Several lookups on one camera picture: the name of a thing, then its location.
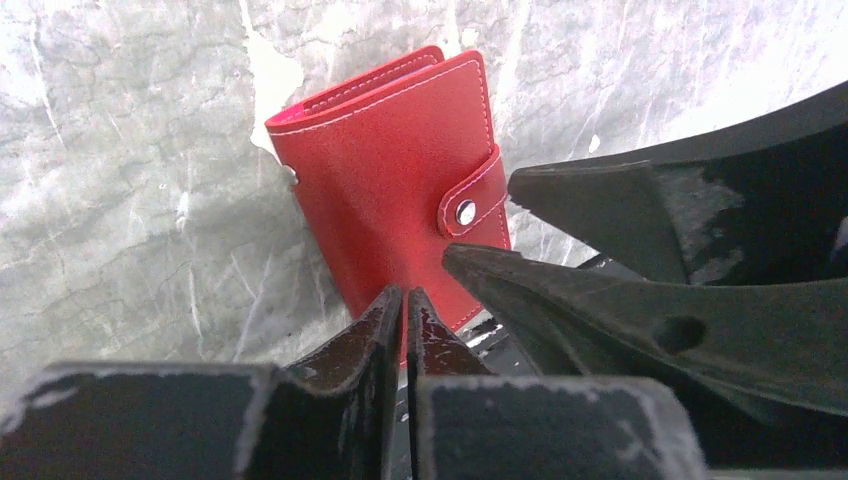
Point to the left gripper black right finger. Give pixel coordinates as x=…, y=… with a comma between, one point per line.
x=467, y=422

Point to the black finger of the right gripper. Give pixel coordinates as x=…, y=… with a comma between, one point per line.
x=760, y=202
x=762, y=348

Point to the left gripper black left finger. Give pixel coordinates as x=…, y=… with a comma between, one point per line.
x=326, y=416

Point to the red leather card holder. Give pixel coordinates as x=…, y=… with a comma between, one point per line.
x=393, y=166

